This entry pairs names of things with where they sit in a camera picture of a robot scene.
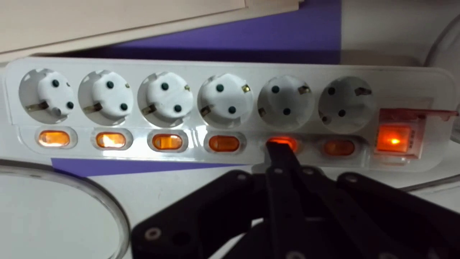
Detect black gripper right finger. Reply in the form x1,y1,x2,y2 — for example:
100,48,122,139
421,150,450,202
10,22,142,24
282,140,460,259

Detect light wooden tray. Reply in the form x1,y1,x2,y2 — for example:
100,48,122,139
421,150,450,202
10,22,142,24
0,0,305,55

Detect white six-socket power strip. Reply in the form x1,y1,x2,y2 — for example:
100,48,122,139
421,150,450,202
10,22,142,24
0,54,460,175

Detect thin translucent coiled cable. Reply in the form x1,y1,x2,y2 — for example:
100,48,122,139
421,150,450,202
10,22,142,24
0,156,133,259

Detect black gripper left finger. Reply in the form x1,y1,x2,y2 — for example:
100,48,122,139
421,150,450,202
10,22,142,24
131,140,290,259

